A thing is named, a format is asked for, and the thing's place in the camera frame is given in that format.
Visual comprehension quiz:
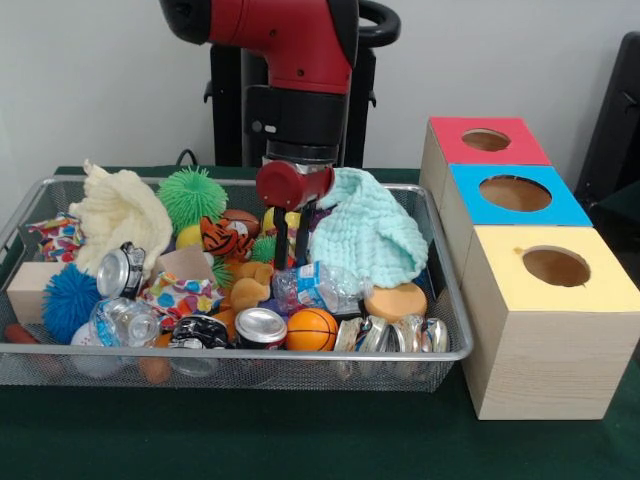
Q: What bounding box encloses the shallow wire mesh bin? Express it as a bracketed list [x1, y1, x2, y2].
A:
[0, 174, 475, 394]

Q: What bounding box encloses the green spiky rubber ball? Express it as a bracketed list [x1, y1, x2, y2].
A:
[157, 167, 229, 231]

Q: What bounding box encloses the dark green table cloth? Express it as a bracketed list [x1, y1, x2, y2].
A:
[593, 182, 640, 261]
[0, 164, 640, 480]

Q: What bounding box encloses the round orange sponge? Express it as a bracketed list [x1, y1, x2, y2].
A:
[363, 281, 429, 324]

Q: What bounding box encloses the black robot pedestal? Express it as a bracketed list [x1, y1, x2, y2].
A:
[202, 0, 402, 169]

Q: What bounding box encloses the crushed flattened drink can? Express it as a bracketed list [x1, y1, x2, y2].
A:
[333, 313, 451, 354]

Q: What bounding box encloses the wooden box with three holes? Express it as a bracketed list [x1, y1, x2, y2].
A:
[418, 116, 640, 421]

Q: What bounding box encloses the small orange basketball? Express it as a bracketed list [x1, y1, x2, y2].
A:
[285, 307, 340, 352]

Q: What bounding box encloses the black floor stand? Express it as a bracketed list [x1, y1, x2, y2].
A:
[573, 31, 640, 201]

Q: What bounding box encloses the small tiger plush toy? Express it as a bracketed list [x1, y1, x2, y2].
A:
[199, 215, 257, 261]

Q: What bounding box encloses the mint green knitted cloth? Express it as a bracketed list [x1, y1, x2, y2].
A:
[308, 167, 430, 289]

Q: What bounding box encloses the plain wooden block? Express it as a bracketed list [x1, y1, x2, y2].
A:
[6, 262, 66, 325]

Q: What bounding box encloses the cream knitted cloth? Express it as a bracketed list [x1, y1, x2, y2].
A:
[68, 158, 175, 276]

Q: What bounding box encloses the crushed clear bottle blue label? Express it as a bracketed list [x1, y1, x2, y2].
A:
[271, 259, 374, 316]

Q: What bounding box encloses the blue spiky rubber ball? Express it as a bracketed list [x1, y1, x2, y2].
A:
[41, 263, 104, 332]

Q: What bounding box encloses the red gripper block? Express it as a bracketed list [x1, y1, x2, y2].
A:
[255, 160, 336, 271]

